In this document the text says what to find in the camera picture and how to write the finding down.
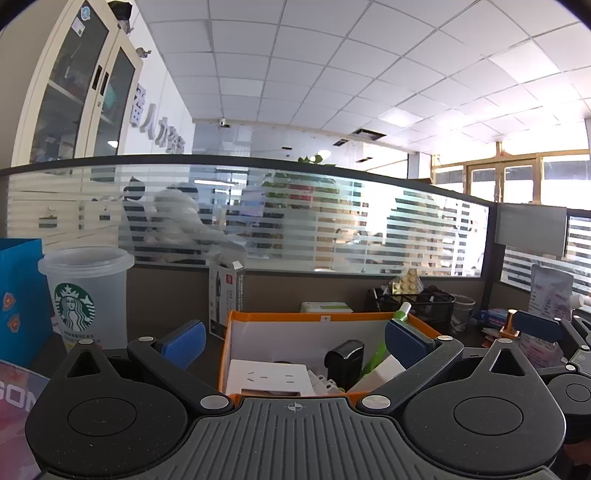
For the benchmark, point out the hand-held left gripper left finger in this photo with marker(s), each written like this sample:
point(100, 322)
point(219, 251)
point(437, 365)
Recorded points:
point(184, 344)

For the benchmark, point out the striped frosted glass partition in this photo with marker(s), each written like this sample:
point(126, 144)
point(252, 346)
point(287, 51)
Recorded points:
point(300, 217)

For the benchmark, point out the white printed pouch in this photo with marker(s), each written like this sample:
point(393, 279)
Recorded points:
point(551, 290)

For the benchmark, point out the green potted plant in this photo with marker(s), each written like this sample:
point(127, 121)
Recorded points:
point(316, 160)

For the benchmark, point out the grey partition panel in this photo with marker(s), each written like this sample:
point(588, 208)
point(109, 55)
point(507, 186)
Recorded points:
point(531, 229)

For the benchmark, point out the blue packet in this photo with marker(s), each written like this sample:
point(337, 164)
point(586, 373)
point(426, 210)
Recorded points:
point(489, 317)

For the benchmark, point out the black leather case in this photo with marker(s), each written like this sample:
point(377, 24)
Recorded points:
point(345, 364)

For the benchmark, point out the gold-capped bottle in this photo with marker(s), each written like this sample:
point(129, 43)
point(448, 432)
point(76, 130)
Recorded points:
point(510, 323)

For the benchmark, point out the orange cardboard box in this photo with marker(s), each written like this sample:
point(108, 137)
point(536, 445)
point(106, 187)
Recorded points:
point(286, 334)

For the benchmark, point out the blue paper bag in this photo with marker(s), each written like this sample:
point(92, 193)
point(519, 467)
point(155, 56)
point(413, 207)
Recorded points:
point(23, 300)

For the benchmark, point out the white socket face plate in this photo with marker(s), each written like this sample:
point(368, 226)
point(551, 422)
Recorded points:
point(270, 376)

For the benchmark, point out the colourful printed desk mat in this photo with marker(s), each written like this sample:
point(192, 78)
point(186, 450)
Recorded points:
point(18, 415)

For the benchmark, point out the white and red pen box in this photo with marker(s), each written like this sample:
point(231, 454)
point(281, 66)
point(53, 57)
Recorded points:
point(226, 300)

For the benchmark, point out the ceiling security camera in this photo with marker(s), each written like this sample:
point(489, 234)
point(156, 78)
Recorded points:
point(224, 122)

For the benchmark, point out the yellow studded brick plate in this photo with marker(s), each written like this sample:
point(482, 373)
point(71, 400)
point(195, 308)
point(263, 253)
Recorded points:
point(406, 282)

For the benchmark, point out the black mesh desk organiser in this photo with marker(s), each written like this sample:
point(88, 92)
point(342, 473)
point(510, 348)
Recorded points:
point(415, 304)

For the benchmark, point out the small white box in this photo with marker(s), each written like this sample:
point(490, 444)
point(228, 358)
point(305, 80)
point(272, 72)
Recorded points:
point(376, 376)

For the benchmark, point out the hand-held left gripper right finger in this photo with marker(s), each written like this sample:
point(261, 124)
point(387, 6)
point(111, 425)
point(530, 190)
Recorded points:
point(406, 346)

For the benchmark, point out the translucent plastic cup green logo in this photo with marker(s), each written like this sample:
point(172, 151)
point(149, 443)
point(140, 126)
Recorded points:
point(87, 300)

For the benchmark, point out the green and white box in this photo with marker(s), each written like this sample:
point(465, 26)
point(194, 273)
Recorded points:
point(325, 307)

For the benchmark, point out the cream glass-door cabinet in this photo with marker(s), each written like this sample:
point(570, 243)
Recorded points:
point(69, 83)

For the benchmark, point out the green tube white cap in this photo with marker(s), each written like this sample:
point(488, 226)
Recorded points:
point(378, 357)

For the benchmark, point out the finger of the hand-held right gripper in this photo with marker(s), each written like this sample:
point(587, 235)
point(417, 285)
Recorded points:
point(538, 325)

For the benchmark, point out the wooden framed glass doors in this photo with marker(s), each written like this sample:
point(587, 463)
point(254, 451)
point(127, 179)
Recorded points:
point(517, 175)

